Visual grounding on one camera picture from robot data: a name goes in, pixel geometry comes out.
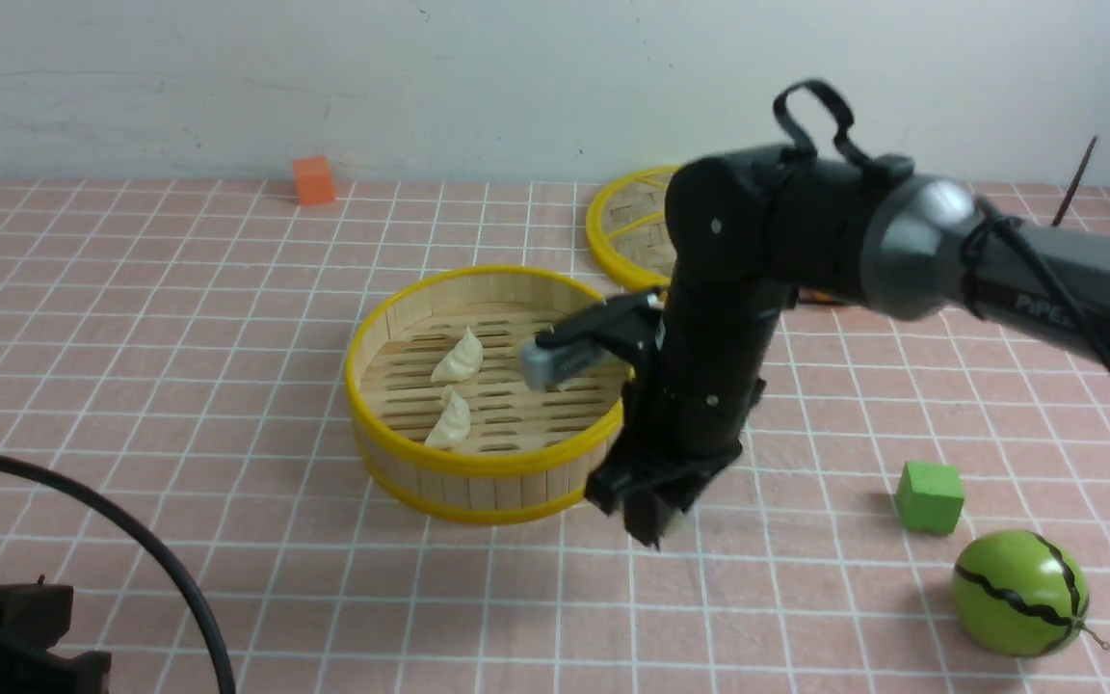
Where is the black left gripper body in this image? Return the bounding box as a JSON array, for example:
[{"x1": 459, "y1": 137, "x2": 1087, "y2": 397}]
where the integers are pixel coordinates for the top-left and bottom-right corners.
[{"x1": 0, "y1": 579, "x2": 112, "y2": 693}]

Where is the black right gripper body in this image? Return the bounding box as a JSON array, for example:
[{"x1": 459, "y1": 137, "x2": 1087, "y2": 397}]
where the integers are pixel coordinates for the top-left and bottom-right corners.
[{"x1": 583, "y1": 378, "x2": 766, "y2": 521}]

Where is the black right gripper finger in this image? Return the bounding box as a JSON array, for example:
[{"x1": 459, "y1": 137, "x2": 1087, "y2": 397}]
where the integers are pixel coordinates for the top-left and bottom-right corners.
[{"x1": 624, "y1": 487, "x2": 696, "y2": 550}]

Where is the white dumpling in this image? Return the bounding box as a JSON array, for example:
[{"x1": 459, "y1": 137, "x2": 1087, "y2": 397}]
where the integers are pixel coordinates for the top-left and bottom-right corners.
[
  {"x1": 428, "y1": 328, "x2": 485, "y2": 384},
  {"x1": 424, "y1": 386, "x2": 472, "y2": 451}
]

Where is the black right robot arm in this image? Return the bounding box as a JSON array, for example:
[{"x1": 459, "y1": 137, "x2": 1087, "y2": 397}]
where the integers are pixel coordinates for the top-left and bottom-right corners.
[{"x1": 585, "y1": 147, "x2": 1110, "y2": 547}]

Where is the bamboo steamer lid yellow rim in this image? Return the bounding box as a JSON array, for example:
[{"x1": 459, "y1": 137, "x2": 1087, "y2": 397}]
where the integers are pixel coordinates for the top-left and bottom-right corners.
[{"x1": 585, "y1": 165, "x2": 675, "y2": 291}]

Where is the bamboo steamer tray yellow rim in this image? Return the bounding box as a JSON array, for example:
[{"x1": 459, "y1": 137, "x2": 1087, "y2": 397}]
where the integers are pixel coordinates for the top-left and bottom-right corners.
[{"x1": 344, "y1": 265, "x2": 628, "y2": 524}]

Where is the orange yellow toy pear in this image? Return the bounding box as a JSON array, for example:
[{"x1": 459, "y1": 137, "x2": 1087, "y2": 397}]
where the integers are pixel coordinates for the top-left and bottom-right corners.
[{"x1": 797, "y1": 288, "x2": 850, "y2": 306}]

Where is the green foam cube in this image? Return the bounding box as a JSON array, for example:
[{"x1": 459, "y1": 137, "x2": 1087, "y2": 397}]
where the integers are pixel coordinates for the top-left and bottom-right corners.
[{"x1": 895, "y1": 461, "x2": 965, "y2": 536}]

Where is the pink checkered tablecloth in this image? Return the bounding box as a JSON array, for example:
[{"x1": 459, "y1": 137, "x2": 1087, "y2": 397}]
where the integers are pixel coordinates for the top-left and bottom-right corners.
[{"x1": 0, "y1": 180, "x2": 1110, "y2": 693}]

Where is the green toy watermelon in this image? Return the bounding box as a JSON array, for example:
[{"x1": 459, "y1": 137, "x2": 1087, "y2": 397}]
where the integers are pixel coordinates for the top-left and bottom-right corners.
[{"x1": 951, "y1": 530, "x2": 1110, "y2": 658}]

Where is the orange foam cube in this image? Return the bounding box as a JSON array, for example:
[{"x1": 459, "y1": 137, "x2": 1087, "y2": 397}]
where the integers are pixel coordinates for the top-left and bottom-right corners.
[{"x1": 291, "y1": 155, "x2": 336, "y2": 207}]

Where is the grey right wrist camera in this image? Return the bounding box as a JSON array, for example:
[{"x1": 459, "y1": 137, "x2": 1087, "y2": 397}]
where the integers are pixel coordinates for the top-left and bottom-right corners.
[{"x1": 518, "y1": 341, "x2": 608, "y2": 391}]

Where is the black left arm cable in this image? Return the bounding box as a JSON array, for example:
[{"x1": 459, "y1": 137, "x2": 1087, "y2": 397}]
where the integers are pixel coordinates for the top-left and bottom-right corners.
[{"x1": 0, "y1": 439, "x2": 238, "y2": 694}]

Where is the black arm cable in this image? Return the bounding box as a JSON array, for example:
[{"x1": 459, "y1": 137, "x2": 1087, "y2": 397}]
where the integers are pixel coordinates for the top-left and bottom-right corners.
[
  {"x1": 0, "y1": 439, "x2": 238, "y2": 694},
  {"x1": 771, "y1": 80, "x2": 1110, "y2": 464}
]

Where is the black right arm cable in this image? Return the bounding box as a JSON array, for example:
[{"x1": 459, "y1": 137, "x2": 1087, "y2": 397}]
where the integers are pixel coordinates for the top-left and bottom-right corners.
[{"x1": 771, "y1": 80, "x2": 1110, "y2": 464}]

